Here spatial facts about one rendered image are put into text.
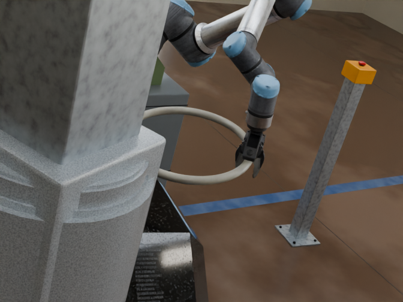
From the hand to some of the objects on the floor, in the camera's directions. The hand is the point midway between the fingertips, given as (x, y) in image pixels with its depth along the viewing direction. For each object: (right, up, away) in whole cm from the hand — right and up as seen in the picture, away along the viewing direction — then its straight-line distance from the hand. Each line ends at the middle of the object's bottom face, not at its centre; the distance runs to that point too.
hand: (246, 174), depth 250 cm
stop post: (+39, -41, +151) cm, 161 cm away
